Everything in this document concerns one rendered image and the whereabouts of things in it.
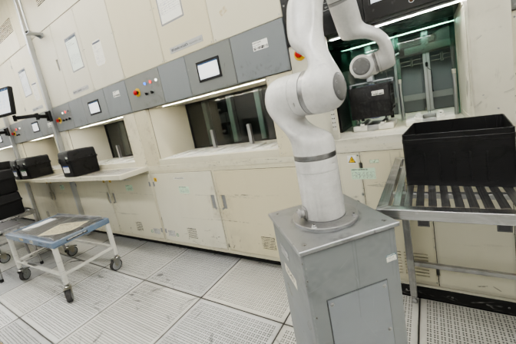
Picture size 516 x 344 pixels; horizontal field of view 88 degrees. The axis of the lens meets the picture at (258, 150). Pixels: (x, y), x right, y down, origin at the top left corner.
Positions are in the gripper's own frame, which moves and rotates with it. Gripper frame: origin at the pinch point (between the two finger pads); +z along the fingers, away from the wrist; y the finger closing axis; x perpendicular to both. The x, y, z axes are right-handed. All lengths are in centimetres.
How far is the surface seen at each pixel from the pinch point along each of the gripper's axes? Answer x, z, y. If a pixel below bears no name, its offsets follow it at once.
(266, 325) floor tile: -119, -35, -61
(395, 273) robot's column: -57, -69, 4
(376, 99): -15.0, 21.7, 2.3
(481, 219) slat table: -44, -63, 24
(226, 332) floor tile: -119, -44, -80
